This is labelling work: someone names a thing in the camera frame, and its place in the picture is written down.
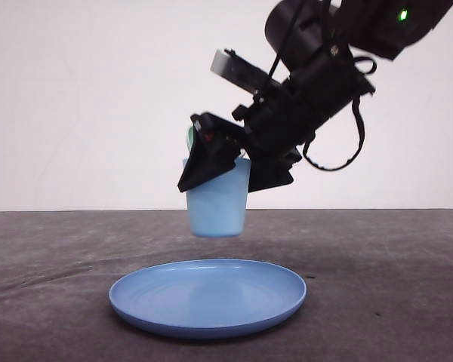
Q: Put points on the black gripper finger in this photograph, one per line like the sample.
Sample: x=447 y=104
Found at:
x=270 y=172
x=217 y=143

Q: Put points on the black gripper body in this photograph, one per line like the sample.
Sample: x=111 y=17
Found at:
x=287 y=115

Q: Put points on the mint green spoon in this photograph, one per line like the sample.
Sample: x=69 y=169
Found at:
x=190 y=138

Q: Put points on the light blue plastic cup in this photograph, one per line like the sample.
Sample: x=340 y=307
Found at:
x=217 y=208

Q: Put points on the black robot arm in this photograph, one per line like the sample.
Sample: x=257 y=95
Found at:
x=320 y=44

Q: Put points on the blue plastic plate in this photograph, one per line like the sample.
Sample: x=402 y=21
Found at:
x=208 y=298

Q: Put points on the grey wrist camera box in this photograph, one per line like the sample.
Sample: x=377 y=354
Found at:
x=230 y=66

